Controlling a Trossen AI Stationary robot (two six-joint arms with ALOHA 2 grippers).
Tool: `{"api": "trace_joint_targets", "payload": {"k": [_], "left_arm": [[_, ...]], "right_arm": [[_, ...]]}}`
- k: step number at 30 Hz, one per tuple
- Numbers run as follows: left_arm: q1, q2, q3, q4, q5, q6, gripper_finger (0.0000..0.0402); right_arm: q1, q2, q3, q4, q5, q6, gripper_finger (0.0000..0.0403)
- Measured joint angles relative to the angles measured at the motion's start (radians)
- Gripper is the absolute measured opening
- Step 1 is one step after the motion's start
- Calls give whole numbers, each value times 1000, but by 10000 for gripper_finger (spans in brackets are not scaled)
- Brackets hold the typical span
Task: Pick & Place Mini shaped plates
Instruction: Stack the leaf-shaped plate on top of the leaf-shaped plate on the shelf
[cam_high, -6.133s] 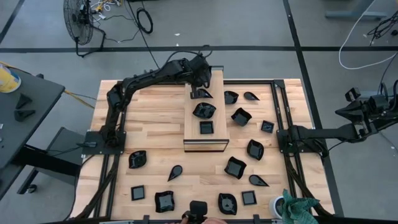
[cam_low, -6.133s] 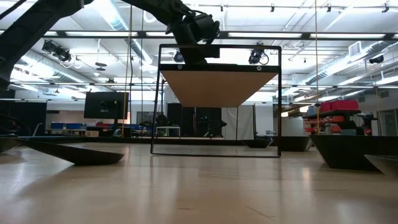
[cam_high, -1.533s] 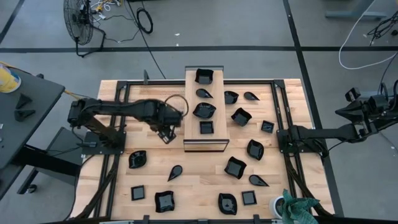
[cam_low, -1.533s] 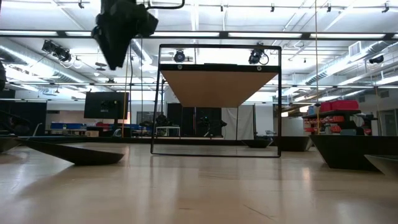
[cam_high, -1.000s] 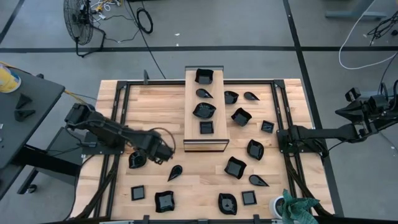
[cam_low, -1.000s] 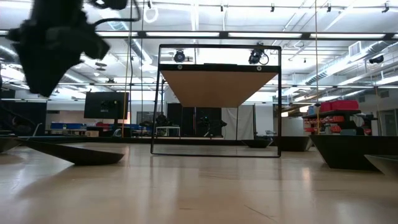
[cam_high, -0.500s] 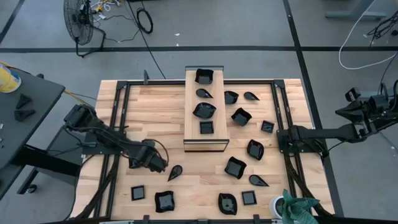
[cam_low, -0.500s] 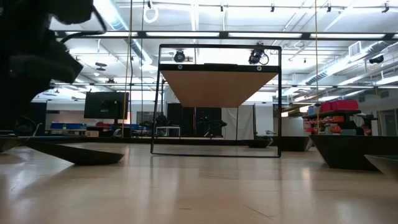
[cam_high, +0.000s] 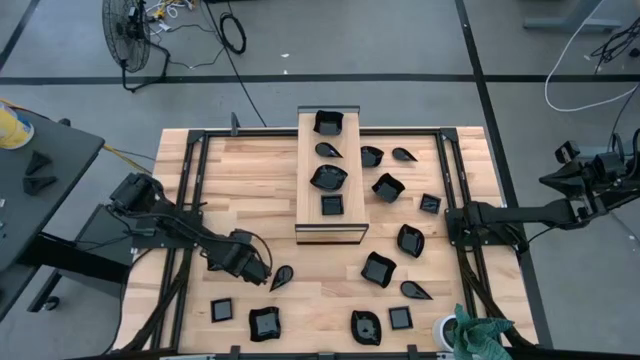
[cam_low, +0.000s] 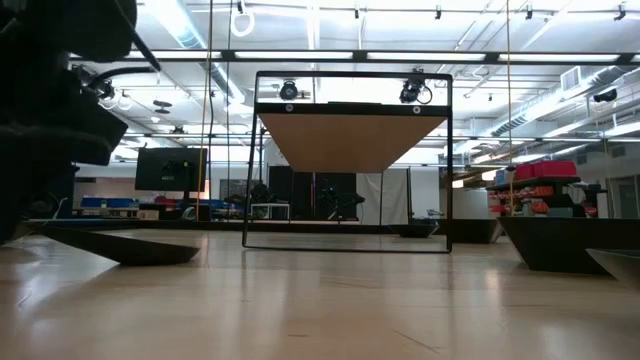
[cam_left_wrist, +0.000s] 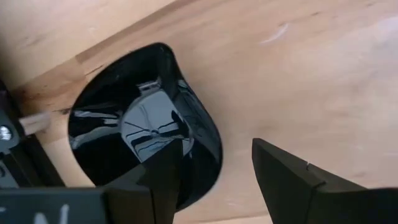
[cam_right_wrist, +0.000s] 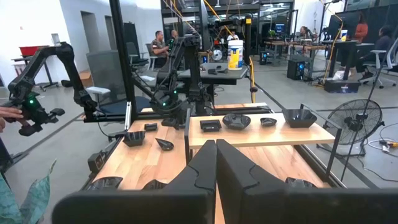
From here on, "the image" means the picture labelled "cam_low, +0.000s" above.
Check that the wooden riser shelf black frame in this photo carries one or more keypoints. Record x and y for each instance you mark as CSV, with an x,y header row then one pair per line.
x,y
350,145

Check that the white partition screen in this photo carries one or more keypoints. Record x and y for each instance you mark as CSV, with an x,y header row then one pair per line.
x,y
385,200

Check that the black overhead rig frame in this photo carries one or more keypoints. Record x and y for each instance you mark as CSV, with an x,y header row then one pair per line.
x,y
360,56

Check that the black ceiling disc fixture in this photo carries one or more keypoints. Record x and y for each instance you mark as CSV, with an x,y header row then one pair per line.
x,y
162,104

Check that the red bin storage rack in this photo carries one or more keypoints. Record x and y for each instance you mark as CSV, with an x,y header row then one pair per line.
x,y
545,170

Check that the white air vent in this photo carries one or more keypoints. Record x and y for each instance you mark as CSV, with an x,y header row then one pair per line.
x,y
570,79

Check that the blue storage bin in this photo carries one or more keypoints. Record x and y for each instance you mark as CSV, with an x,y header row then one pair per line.
x,y
107,202

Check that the black partition panel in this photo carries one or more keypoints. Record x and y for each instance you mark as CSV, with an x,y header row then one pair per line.
x,y
280,185

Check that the white small table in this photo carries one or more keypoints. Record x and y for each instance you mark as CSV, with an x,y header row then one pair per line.
x,y
270,204

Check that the black ceiling dome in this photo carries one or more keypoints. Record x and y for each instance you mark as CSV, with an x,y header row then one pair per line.
x,y
605,95

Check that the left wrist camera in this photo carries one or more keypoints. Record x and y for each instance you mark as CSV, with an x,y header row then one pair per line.
x,y
107,127

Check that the black round overhead camera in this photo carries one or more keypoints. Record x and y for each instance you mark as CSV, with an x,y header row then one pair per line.
x,y
288,90

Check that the silver air duct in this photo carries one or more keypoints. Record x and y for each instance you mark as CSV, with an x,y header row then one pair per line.
x,y
550,106
185,30

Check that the black teardrop plate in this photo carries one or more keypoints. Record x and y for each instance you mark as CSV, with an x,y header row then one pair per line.
x,y
125,252

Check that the black ceiling spotlight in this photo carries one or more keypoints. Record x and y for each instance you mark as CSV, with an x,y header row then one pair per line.
x,y
106,90

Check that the black leaf-shaped plate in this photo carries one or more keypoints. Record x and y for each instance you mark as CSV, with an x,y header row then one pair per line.
x,y
622,265
415,231

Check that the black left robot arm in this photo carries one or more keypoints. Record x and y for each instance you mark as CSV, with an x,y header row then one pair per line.
x,y
75,30

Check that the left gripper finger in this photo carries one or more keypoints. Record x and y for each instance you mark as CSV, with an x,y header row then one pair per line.
x,y
57,190
20,200

